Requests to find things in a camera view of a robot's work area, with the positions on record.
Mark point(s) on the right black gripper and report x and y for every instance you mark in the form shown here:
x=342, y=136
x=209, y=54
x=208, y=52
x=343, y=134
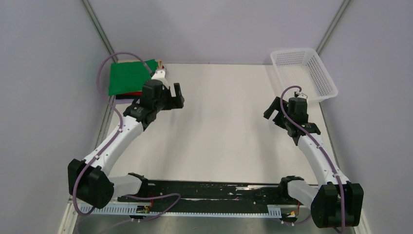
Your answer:
x=275, y=105

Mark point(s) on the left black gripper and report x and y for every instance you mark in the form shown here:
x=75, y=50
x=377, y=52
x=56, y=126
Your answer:
x=174, y=102

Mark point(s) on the green t shirt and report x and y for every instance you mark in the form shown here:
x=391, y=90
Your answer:
x=129, y=76

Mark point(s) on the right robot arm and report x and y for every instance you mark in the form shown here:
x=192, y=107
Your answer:
x=337, y=202

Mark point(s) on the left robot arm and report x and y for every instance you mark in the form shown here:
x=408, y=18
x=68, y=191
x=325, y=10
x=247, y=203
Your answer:
x=89, y=179

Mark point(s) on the folded red t shirt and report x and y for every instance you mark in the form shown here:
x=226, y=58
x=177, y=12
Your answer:
x=137, y=93

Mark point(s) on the folded beige t shirt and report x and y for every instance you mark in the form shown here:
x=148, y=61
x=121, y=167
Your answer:
x=160, y=64

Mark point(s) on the white plastic basket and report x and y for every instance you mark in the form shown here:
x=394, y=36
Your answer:
x=303, y=67

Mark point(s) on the folded black t shirt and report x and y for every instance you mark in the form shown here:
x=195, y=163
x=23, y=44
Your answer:
x=126, y=96

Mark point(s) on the right corner metal strip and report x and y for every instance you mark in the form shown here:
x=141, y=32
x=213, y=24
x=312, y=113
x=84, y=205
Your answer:
x=333, y=24

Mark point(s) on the corner metal strip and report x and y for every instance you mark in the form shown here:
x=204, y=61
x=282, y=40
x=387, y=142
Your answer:
x=97, y=26
x=333, y=24

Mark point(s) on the left corner metal strip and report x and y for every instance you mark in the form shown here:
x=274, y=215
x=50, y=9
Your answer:
x=97, y=26

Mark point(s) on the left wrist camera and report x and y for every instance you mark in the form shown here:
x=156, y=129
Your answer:
x=160, y=74

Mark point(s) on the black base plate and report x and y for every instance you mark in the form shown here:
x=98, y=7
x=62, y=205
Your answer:
x=202, y=196

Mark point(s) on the white slotted cable duct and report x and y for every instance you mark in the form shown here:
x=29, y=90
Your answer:
x=135, y=209

